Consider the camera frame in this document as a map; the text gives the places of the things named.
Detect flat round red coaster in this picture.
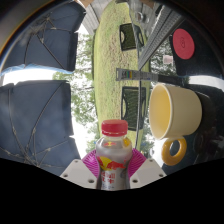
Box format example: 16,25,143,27
171,28,196,61

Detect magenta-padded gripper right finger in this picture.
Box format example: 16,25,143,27
128,148,168,189

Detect grey hut with sloped roof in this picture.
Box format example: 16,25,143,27
79,0,111,36

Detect cream mug with yellow handle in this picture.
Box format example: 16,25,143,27
148,83,203,167

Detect large dark blue parasol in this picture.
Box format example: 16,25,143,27
0,79,82,176
0,0,87,73

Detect black plastic lattice chair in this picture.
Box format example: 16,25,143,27
119,22,138,52
120,85,148,132

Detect red-capped drink bottle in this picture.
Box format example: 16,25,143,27
95,119,134,192

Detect grey colour chart card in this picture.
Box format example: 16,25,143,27
115,67,159,83

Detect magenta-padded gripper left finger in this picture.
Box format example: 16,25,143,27
59,148,101,189

